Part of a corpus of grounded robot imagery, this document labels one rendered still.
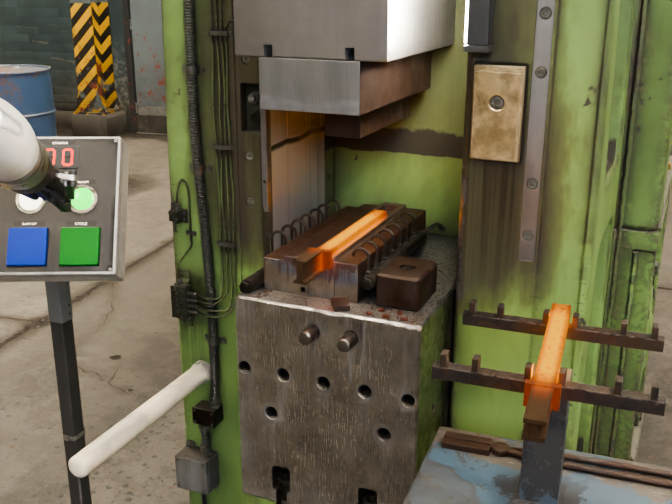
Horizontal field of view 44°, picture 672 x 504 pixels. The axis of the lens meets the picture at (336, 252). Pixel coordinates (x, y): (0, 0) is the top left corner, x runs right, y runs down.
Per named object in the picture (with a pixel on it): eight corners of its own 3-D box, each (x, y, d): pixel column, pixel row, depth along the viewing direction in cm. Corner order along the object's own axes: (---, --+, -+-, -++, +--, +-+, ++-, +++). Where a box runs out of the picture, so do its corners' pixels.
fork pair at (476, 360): (477, 372, 118) (478, 360, 118) (439, 366, 120) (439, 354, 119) (504, 314, 139) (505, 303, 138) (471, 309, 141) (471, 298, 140)
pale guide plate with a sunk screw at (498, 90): (517, 163, 150) (524, 67, 145) (468, 158, 154) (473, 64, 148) (520, 160, 152) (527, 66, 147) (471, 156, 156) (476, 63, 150)
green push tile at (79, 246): (97, 264, 160) (99, 226, 161) (58, 265, 159) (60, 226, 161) (100, 266, 161) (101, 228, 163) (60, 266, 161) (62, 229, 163)
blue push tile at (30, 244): (45, 265, 159) (47, 226, 161) (5, 265, 159) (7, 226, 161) (48, 266, 161) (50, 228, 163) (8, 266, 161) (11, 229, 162)
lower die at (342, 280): (357, 303, 158) (357, 260, 155) (264, 288, 166) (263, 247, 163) (424, 241, 195) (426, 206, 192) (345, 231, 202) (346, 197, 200)
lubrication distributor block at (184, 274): (194, 333, 190) (191, 277, 185) (171, 329, 192) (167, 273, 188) (202, 328, 193) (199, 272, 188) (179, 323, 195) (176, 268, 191)
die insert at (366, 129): (360, 138, 159) (360, 107, 157) (324, 135, 162) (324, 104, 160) (410, 115, 185) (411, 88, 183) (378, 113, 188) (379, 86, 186)
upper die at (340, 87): (359, 116, 147) (360, 61, 144) (259, 109, 154) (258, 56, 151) (430, 88, 184) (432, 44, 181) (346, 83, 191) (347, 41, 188)
